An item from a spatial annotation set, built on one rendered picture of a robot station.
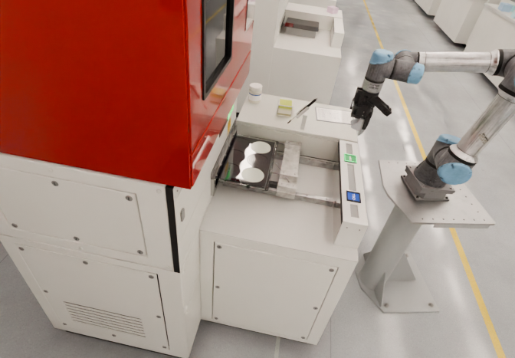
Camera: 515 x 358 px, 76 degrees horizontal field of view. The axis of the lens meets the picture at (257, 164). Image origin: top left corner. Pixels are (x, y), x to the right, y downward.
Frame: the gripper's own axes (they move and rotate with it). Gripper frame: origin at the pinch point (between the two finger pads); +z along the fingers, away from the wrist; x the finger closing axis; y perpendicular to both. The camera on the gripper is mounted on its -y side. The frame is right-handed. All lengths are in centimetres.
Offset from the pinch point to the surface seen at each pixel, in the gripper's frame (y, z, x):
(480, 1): -268, 28, -582
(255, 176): 41.6, 20.7, 17.7
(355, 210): 0.0, 15.1, 32.7
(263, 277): 30, 52, 46
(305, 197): 18.3, 26.1, 19.0
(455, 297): -94, 111, -6
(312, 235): 13.9, 28.7, 37.7
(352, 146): -1.2, 14.7, -10.7
